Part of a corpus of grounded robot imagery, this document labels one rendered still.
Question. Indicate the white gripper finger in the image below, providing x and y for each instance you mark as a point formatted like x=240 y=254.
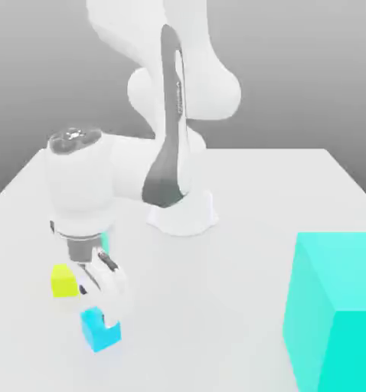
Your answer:
x=109 y=320

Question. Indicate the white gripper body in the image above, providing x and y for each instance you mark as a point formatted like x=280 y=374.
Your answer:
x=109 y=291

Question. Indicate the small blue cube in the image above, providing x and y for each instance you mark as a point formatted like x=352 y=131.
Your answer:
x=100 y=340

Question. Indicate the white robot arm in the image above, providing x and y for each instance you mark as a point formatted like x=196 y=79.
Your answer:
x=79 y=183

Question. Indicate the small yellow-green cube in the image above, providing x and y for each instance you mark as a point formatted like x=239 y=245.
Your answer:
x=63 y=283

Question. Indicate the small turquoise cube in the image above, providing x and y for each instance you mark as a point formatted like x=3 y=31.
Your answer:
x=105 y=243

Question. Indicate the large turquoise box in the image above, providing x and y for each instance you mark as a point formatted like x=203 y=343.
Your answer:
x=336 y=306

